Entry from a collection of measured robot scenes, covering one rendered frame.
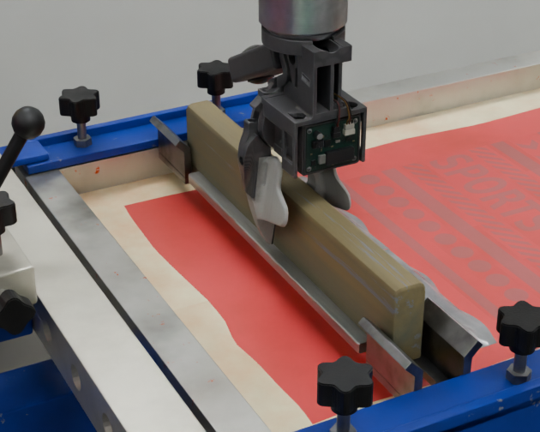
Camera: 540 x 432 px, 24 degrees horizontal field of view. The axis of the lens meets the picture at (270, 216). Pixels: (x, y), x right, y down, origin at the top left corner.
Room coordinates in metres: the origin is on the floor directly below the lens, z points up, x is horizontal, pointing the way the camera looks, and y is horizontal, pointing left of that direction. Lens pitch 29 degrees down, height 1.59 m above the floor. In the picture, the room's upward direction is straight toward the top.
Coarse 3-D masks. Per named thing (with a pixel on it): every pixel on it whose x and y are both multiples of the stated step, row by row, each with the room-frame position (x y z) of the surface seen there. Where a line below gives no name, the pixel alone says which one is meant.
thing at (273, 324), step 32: (416, 256) 1.06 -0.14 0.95; (256, 288) 1.00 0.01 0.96; (288, 288) 1.00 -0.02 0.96; (448, 288) 1.00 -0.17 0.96; (256, 320) 0.94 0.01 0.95; (288, 320) 0.94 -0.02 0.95; (320, 320) 0.94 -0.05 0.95; (480, 320) 0.94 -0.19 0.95; (256, 352) 0.89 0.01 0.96; (288, 352) 0.89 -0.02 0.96; (320, 352) 0.89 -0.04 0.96; (352, 352) 0.89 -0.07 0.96; (480, 352) 0.89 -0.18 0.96; (512, 352) 0.89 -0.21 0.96; (288, 384) 0.85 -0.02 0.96; (320, 416) 0.81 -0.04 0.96
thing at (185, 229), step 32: (480, 128) 1.35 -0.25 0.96; (512, 128) 1.35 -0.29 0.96; (384, 160) 1.27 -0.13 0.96; (416, 160) 1.27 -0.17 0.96; (192, 192) 1.19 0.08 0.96; (160, 224) 1.12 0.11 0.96; (192, 224) 1.12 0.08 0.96; (224, 224) 1.12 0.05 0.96; (192, 256) 1.06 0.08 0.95; (224, 256) 1.06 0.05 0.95; (256, 256) 1.06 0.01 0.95; (224, 288) 1.00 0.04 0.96
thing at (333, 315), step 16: (192, 176) 1.15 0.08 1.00; (208, 192) 1.12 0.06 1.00; (224, 208) 1.08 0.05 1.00; (240, 224) 1.05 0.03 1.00; (256, 240) 1.02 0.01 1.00; (272, 256) 0.99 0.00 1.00; (288, 272) 0.96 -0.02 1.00; (304, 288) 0.94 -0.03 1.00; (320, 304) 0.91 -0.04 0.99; (336, 320) 0.89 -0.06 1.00; (352, 336) 0.86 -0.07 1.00
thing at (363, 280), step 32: (192, 128) 1.17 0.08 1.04; (224, 128) 1.13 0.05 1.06; (192, 160) 1.18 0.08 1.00; (224, 160) 1.11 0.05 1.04; (224, 192) 1.11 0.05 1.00; (288, 192) 1.00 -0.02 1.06; (288, 224) 0.99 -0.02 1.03; (320, 224) 0.94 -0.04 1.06; (352, 224) 0.94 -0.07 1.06; (288, 256) 0.99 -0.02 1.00; (320, 256) 0.93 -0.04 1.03; (352, 256) 0.89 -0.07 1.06; (384, 256) 0.88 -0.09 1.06; (320, 288) 0.93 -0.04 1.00; (352, 288) 0.89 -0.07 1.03; (384, 288) 0.84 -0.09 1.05; (416, 288) 0.84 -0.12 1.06; (352, 320) 0.88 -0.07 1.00; (384, 320) 0.84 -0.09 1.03; (416, 320) 0.84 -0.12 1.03; (416, 352) 0.84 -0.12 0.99
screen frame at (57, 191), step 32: (480, 64) 1.47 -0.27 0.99; (512, 64) 1.47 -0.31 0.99; (352, 96) 1.37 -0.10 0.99; (384, 96) 1.37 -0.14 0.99; (416, 96) 1.38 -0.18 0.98; (448, 96) 1.41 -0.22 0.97; (480, 96) 1.43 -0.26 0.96; (96, 160) 1.20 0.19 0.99; (128, 160) 1.21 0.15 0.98; (160, 160) 1.23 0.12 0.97; (32, 192) 1.14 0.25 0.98; (64, 192) 1.12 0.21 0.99; (64, 224) 1.06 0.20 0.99; (96, 224) 1.06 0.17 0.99; (96, 256) 1.00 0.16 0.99; (128, 256) 1.00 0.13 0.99; (128, 288) 0.94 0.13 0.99; (128, 320) 0.90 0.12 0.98; (160, 320) 0.89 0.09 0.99; (160, 352) 0.84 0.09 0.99; (192, 352) 0.84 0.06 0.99; (192, 384) 0.80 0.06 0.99; (224, 384) 0.80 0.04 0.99; (224, 416) 0.76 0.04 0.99; (256, 416) 0.76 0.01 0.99
